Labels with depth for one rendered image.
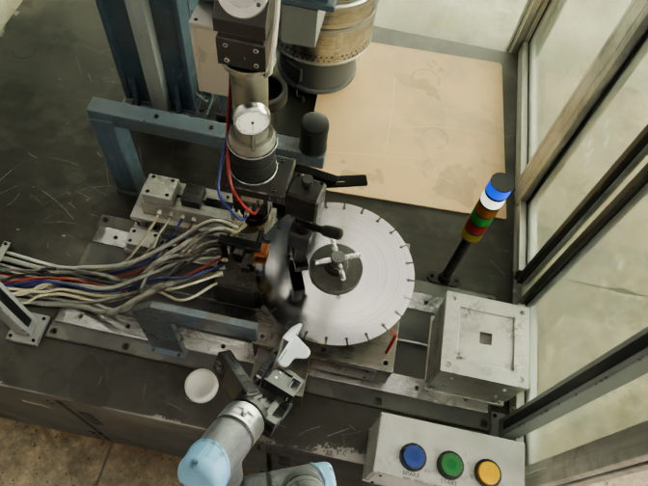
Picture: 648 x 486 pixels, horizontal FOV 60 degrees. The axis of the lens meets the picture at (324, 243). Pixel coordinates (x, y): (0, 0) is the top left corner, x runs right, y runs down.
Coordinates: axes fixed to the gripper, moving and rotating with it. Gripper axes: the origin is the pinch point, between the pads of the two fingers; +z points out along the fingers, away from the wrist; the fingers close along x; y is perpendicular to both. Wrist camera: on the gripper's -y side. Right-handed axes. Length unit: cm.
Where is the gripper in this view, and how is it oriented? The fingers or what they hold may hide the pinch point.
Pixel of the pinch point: (285, 349)
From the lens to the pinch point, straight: 115.1
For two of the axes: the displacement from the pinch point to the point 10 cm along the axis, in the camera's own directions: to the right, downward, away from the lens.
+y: 8.6, 4.8, -1.7
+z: 3.7, -3.6, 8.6
